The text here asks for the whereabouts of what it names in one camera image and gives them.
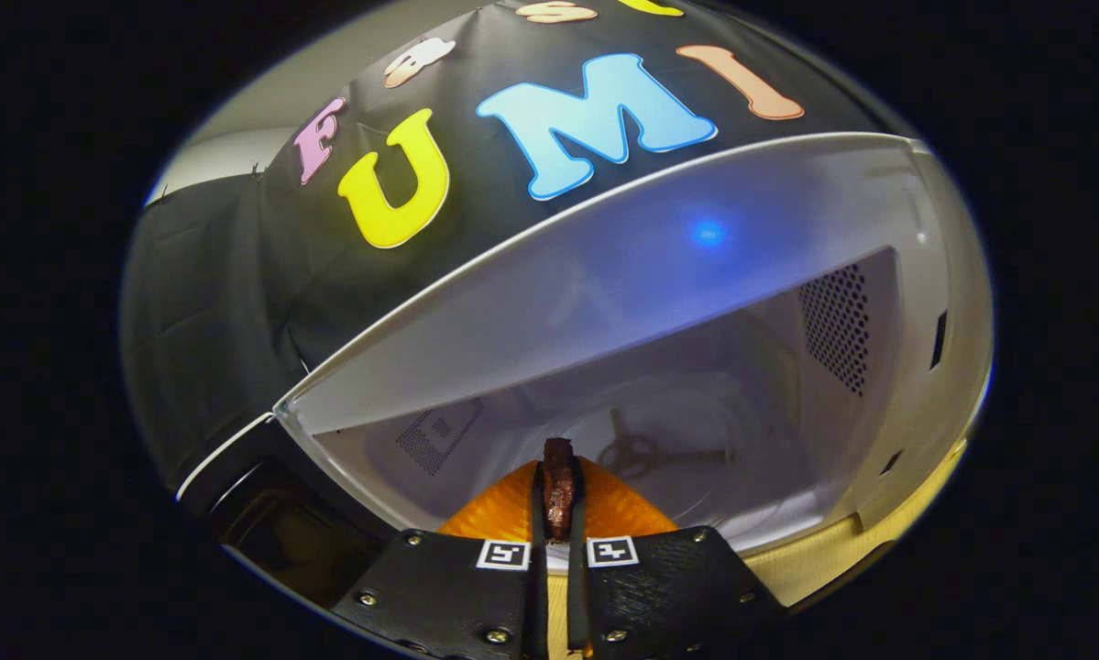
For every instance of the reddish brown meat slice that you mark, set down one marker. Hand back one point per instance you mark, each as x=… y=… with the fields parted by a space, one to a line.
x=558 y=486

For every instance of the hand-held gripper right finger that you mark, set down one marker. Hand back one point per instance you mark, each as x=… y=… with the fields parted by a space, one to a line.
x=576 y=596

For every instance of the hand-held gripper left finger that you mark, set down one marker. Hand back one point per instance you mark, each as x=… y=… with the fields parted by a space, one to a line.
x=539 y=596

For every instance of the white toaster oven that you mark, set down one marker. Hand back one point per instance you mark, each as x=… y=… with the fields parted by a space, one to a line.
x=604 y=275

